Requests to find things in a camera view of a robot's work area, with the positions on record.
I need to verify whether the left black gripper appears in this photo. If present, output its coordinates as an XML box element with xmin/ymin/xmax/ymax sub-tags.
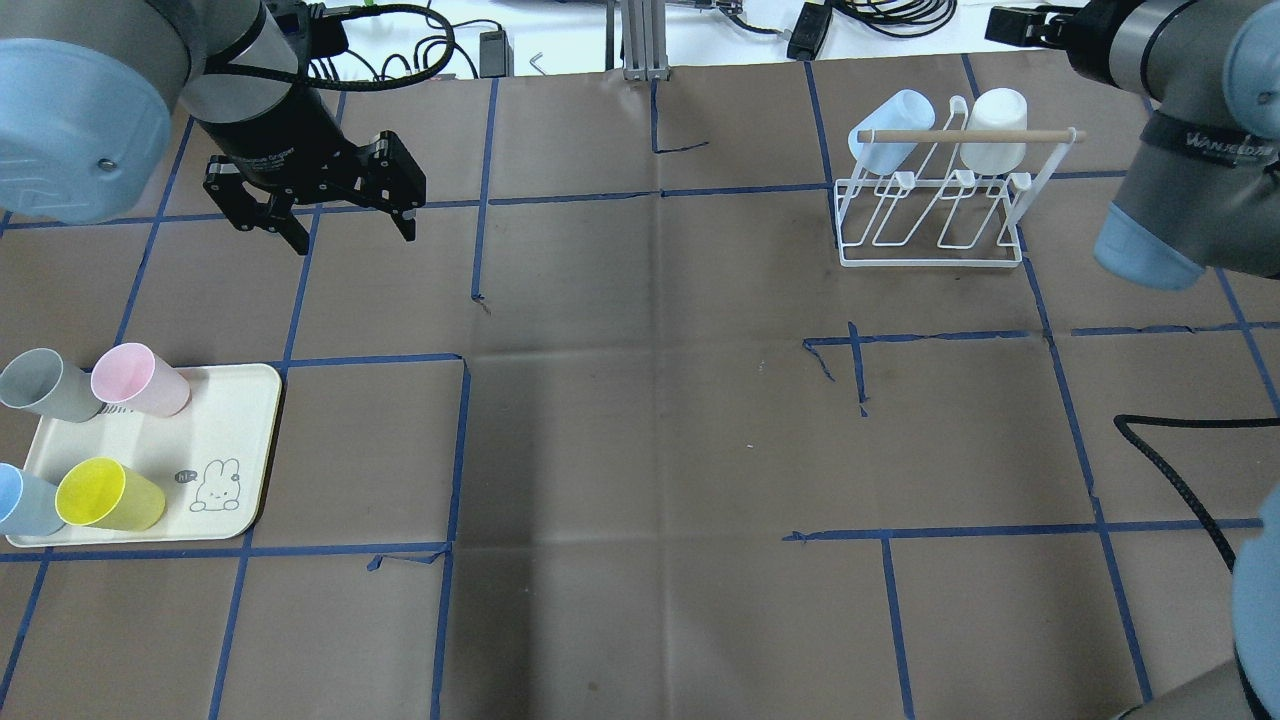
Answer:
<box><xmin>189</xmin><ymin>79</ymin><xmax>428</xmax><ymax>258</ymax></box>

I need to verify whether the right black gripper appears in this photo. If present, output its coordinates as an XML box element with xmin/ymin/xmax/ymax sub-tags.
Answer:
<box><xmin>984</xmin><ymin>1</ymin><xmax>1132</xmax><ymax>81</ymax></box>

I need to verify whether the white plastic cup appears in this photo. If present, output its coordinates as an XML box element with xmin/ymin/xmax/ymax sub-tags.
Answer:
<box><xmin>960</xmin><ymin>87</ymin><xmax>1028</xmax><ymax>176</ymax></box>

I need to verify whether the light blue plastic cup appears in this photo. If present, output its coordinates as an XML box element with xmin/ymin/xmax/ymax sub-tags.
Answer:
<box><xmin>847</xmin><ymin>88</ymin><xmax>934</xmax><ymax>176</ymax></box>

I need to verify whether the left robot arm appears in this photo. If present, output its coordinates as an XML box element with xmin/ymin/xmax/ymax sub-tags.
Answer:
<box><xmin>1</xmin><ymin>1</ymin><xmax>436</xmax><ymax>255</ymax></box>

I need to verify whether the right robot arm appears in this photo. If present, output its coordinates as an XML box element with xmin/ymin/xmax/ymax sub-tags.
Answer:
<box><xmin>986</xmin><ymin>1</ymin><xmax>1279</xmax><ymax>719</ymax></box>

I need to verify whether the pink plastic cup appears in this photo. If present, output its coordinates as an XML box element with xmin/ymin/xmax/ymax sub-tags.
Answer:
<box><xmin>90</xmin><ymin>342</ymin><xmax>191</xmax><ymax>416</ymax></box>

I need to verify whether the grey plastic cup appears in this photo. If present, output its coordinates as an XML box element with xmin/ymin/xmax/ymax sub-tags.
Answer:
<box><xmin>1</xmin><ymin>348</ymin><xmax>106</xmax><ymax>423</ymax></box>

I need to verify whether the yellow plastic cup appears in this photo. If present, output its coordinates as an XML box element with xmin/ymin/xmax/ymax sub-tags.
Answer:
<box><xmin>55</xmin><ymin>457</ymin><xmax>166</xmax><ymax>532</ymax></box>

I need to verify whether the light blue cup rear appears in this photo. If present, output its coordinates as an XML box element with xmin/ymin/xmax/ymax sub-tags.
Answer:
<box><xmin>1</xmin><ymin>462</ymin><xmax>65</xmax><ymax>537</ymax></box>

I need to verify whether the cream plastic tray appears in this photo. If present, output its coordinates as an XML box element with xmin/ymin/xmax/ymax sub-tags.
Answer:
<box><xmin>5</xmin><ymin>363</ymin><xmax>283</xmax><ymax>548</ymax></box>

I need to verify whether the black power adapter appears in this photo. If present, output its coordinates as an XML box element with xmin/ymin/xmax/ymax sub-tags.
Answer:
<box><xmin>785</xmin><ymin>1</ymin><xmax>833</xmax><ymax>61</ymax></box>

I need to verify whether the white wire cup rack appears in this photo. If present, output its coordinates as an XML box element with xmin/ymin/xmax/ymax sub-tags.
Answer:
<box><xmin>832</xmin><ymin>95</ymin><xmax>1087</xmax><ymax>269</ymax></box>

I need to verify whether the aluminium frame post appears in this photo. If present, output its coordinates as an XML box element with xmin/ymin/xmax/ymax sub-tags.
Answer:
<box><xmin>620</xmin><ymin>0</ymin><xmax>671</xmax><ymax>82</ymax></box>

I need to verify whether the black braided cable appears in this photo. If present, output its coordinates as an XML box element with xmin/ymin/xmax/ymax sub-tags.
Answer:
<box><xmin>1112</xmin><ymin>413</ymin><xmax>1280</xmax><ymax>575</ymax></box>

